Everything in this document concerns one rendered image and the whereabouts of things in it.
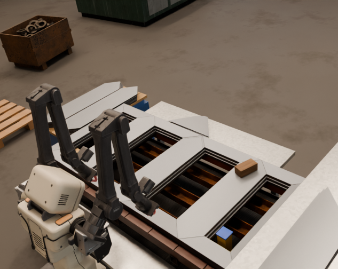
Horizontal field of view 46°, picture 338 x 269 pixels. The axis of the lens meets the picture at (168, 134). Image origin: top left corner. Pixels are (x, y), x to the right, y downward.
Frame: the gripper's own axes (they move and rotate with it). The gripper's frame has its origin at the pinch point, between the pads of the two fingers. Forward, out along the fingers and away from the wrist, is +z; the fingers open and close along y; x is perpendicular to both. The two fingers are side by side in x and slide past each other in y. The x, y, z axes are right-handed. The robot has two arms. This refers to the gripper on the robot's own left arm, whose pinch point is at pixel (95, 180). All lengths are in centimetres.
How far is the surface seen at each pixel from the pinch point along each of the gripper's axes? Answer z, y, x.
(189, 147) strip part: 39, -14, -52
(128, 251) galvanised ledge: 24.2, -27.4, 21.1
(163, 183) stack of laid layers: 25.8, -20.9, -21.0
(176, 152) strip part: 35, -10, -44
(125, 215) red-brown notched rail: 15.2, -18.9, 6.3
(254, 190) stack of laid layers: 36, -66, -43
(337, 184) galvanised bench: 19, -107, -57
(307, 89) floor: 225, 17, -238
